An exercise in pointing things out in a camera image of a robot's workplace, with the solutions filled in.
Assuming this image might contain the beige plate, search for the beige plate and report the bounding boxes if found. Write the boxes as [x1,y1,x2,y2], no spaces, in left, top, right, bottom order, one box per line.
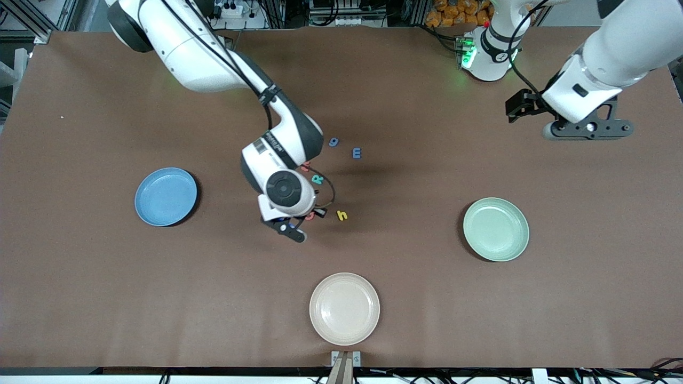
[309,273,380,346]

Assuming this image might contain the blue plate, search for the blue plate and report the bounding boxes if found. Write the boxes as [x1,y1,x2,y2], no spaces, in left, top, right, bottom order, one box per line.
[134,167,198,227]

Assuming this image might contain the green plate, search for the green plate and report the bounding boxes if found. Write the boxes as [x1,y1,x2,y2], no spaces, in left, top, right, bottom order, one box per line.
[463,197,530,262]

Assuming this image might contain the orange snack bags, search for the orange snack bags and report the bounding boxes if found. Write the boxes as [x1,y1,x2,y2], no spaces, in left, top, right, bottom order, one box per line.
[425,0,493,28]

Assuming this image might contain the brown table mat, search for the brown table mat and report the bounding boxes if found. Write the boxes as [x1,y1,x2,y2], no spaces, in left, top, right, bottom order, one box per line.
[0,26,683,370]

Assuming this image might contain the electronics rack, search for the electronics rack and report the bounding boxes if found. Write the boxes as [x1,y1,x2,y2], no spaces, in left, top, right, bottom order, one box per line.
[308,0,387,27]

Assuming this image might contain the white power strip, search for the white power strip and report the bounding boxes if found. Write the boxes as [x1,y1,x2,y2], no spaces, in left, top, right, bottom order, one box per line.
[205,2,245,20]

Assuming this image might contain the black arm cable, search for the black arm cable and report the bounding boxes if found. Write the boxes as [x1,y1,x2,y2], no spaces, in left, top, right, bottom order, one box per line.
[510,0,550,97]
[160,0,336,210]

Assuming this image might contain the metal camera stand bracket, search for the metal camera stand bracket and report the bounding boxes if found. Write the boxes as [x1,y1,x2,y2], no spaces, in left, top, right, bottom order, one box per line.
[327,350,362,384]

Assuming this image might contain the aluminium frame profile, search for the aluminium frame profile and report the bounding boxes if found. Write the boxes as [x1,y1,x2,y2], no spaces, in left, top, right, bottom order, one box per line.
[13,0,73,44]

